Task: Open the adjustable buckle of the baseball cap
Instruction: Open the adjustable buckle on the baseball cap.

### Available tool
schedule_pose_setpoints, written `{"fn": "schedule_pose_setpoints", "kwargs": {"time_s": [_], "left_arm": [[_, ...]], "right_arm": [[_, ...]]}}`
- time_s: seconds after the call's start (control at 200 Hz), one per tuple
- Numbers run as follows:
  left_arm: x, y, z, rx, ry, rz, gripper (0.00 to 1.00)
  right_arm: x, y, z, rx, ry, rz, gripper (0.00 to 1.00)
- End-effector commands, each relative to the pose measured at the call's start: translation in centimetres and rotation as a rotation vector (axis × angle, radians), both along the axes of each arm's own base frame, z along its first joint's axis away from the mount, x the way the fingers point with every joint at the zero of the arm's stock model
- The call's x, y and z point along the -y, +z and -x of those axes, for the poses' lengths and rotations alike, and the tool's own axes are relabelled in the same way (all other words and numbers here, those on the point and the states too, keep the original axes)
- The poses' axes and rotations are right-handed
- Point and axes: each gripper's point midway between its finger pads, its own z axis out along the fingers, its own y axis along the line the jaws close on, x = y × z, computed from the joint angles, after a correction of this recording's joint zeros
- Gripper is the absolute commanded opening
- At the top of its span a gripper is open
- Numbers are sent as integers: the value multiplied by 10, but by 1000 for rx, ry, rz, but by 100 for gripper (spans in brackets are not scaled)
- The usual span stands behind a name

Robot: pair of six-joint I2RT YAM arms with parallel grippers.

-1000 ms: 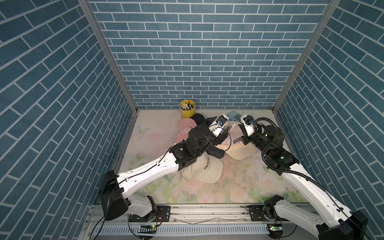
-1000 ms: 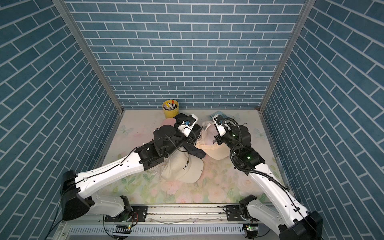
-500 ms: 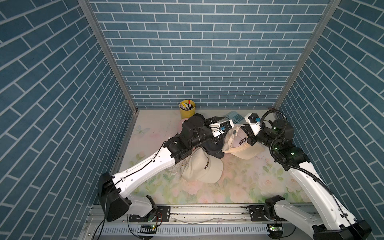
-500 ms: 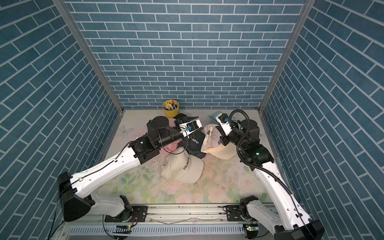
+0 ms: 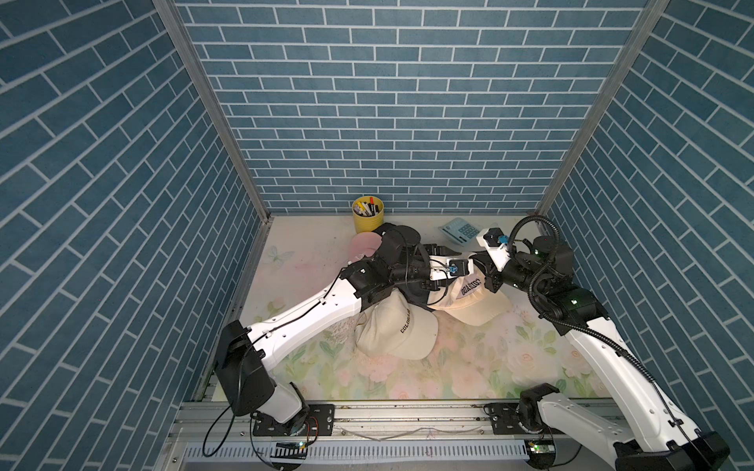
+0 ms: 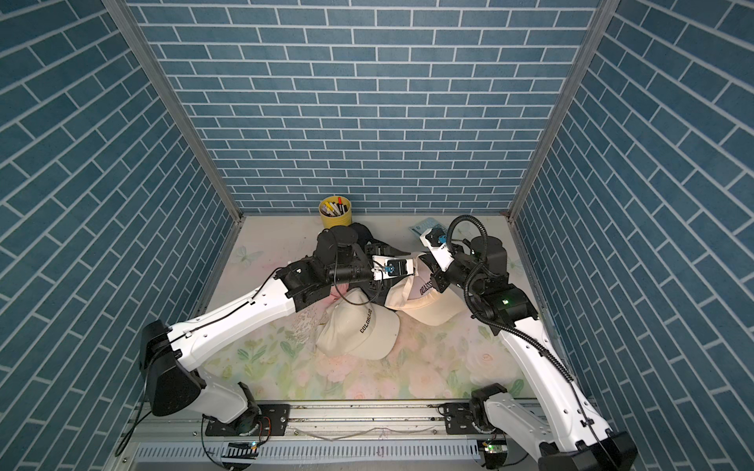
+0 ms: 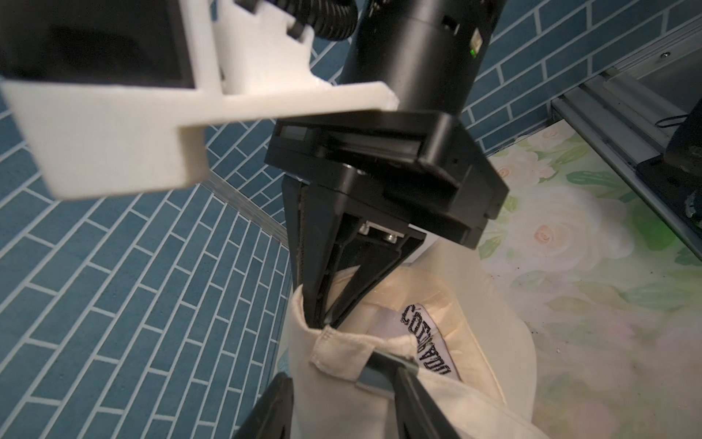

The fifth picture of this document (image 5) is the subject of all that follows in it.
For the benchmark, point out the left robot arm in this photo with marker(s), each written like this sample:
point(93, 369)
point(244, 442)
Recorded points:
point(391, 288)

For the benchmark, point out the light blue calculator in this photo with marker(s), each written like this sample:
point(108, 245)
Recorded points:
point(460, 231)

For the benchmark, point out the pink baseball cap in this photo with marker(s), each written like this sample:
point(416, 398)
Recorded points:
point(363, 245)

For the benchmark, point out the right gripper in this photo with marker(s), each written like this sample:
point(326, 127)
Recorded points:
point(488, 269)

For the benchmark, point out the aluminium front rail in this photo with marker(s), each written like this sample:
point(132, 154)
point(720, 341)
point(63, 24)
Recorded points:
point(454, 434)

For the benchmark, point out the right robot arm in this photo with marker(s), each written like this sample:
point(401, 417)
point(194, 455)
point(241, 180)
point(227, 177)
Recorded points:
point(657, 434)

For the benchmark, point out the black cap front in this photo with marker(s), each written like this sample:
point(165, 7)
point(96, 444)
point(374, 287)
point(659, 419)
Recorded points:
point(422, 294)

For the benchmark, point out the beige Colorado cap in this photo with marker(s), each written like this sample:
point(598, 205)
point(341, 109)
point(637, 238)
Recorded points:
point(468, 301)
point(397, 328)

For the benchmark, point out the yellow pen cup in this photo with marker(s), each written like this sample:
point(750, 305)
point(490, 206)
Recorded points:
point(368, 213)

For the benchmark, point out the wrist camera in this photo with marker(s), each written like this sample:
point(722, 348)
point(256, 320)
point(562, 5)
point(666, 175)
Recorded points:
point(495, 242)
point(448, 268)

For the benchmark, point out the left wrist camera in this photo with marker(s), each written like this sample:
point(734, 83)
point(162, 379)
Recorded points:
point(448, 268)

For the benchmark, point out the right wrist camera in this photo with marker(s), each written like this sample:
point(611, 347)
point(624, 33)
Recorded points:
point(495, 242)

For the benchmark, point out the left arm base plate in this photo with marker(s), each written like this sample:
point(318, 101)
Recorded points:
point(316, 419)

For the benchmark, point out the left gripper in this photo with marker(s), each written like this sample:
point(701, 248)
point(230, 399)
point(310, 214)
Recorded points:
point(429, 249)

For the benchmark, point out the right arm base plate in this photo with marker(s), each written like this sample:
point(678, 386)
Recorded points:
point(505, 420)

